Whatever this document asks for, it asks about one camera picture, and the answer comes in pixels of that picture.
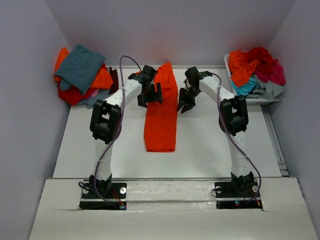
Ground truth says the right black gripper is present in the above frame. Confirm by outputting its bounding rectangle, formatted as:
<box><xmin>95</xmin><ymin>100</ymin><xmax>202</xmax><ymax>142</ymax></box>
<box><xmin>176</xmin><ymin>86</ymin><xmax>202</xmax><ymax>114</ymax></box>

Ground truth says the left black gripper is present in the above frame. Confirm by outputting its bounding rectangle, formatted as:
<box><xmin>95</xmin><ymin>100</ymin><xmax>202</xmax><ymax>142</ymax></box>
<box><xmin>138</xmin><ymin>83</ymin><xmax>163</xmax><ymax>109</ymax></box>

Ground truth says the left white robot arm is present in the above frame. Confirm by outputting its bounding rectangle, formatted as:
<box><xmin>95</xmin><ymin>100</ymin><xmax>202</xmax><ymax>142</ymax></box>
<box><xmin>89</xmin><ymin>65</ymin><xmax>163</xmax><ymax>199</ymax></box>

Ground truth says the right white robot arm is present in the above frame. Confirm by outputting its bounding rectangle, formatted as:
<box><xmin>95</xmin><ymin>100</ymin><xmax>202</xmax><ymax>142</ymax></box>
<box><xmin>177</xmin><ymin>66</ymin><xmax>255</xmax><ymax>196</ymax></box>

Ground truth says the dark maroon t shirt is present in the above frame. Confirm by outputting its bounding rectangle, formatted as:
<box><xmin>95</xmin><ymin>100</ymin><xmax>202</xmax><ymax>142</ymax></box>
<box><xmin>107</xmin><ymin>67</ymin><xmax>119</xmax><ymax>95</ymax></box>

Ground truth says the grey-blue bottom t shirt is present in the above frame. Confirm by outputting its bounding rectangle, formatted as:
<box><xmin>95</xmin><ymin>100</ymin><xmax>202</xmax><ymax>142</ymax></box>
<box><xmin>76</xmin><ymin>89</ymin><xmax>110</xmax><ymax>109</ymax></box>

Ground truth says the pink folded t shirt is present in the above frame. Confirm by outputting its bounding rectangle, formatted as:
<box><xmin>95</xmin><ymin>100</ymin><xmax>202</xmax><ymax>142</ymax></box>
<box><xmin>90</xmin><ymin>89</ymin><xmax>100</xmax><ymax>98</ymax></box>

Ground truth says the white laundry basket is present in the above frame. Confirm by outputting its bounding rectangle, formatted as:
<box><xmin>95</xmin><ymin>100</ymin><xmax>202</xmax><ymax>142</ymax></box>
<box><xmin>223</xmin><ymin>53</ymin><xmax>282</xmax><ymax>106</ymax></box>

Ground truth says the cyan crumpled t shirt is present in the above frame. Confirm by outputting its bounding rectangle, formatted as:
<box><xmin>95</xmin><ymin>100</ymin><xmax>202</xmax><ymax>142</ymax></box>
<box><xmin>231</xmin><ymin>77</ymin><xmax>259</xmax><ymax>96</ymax></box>

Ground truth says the teal folded t shirt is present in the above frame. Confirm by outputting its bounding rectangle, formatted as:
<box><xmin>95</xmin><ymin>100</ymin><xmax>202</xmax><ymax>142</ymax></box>
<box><xmin>54</xmin><ymin>44</ymin><xmax>106</xmax><ymax>95</ymax></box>

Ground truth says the red folded t shirt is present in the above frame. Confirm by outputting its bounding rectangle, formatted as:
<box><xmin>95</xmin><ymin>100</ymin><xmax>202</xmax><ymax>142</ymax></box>
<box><xmin>58</xmin><ymin>87</ymin><xmax>98</xmax><ymax>106</ymax></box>

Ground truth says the grey crumpled t shirt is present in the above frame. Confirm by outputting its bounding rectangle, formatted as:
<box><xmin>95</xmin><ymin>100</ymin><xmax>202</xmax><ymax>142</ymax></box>
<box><xmin>247</xmin><ymin>74</ymin><xmax>285</xmax><ymax>101</ymax></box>

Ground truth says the red crumpled t shirt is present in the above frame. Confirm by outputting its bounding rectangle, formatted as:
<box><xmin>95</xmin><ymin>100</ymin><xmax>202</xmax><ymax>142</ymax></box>
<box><xmin>247</xmin><ymin>46</ymin><xmax>276</xmax><ymax>74</ymax></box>

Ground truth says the magenta crumpled t shirt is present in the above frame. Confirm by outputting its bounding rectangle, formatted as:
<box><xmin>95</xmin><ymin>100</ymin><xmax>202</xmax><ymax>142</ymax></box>
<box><xmin>253</xmin><ymin>61</ymin><xmax>287</xmax><ymax>86</ymax></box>

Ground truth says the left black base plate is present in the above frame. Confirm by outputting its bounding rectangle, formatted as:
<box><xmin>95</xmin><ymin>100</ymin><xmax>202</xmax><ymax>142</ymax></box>
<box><xmin>78</xmin><ymin>180</ymin><xmax>127</xmax><ymax>211</ymax></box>

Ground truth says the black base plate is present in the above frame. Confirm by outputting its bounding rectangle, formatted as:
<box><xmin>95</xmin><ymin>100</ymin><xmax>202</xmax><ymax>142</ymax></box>
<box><xmin>210</xmin><ymin>181</ymin><xmax>263</xmax><ymax>210</ymax></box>
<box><xmin>78</xmin><ymin>180</ymin><xmax>127</xmax><ymax>211</ymax></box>

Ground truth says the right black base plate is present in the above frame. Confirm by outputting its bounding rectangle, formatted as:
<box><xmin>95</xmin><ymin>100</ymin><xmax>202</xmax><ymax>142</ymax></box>
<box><xmin>210</xmin><ymin>181</ymin><xmax>263</xmax><ymax>210</ymax></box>

